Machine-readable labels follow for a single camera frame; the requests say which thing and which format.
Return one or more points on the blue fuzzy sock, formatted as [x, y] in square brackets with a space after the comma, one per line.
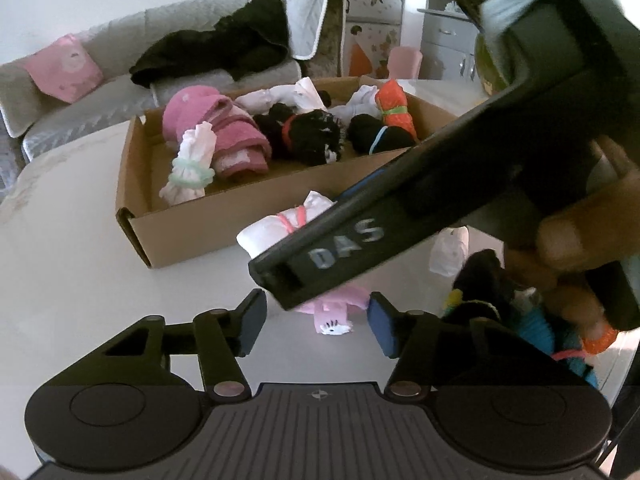
[537, 330]

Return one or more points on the white quilted sofa cover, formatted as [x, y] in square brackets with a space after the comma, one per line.
[307, 15]

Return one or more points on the cardboard box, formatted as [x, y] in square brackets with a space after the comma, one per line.
[200, 240]

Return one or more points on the black fuzzy sock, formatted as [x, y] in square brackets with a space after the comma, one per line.
[480, 280]

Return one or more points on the orange sock bundle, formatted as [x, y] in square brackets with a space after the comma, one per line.
[395, 102]

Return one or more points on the grey covered sofa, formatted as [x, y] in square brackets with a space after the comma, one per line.
[75, 120]

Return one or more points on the white sock with pink band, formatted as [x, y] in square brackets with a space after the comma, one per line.
[265, 235]

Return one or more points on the small white sock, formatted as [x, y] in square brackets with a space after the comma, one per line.
[447, 255]

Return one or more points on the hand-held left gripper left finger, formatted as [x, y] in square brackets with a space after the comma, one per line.
[252, 325]

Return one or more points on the person's right hand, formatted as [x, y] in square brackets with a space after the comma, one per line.
[575, 240]

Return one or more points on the black clothing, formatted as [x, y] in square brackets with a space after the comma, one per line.
[210, 45]

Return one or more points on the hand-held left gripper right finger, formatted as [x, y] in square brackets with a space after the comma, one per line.
[382, 327]

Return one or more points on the grey cabinet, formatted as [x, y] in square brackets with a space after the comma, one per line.
[445, 35]

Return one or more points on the pale pink sock bundle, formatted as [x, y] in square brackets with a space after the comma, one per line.
[295, 92]

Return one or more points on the green fish tank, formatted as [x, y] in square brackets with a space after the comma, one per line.
[492, 77]

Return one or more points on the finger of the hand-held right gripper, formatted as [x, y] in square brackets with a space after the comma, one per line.
[362, 185]

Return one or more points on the white sock with green band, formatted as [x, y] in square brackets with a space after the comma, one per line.
[192, 145]

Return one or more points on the pink sock with cat print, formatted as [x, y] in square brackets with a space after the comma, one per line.
[332, 317]

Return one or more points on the black sock with blue band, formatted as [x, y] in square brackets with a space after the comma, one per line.
[362, 132]

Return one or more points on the pink cushion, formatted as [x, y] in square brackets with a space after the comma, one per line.
[62, 67]

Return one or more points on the pink chair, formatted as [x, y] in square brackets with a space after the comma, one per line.
[405, 62]

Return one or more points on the black sock with red band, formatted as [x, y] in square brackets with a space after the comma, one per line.
[310, 135]

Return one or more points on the pink fuzzy sock roll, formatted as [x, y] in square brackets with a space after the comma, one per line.
[200, 105]

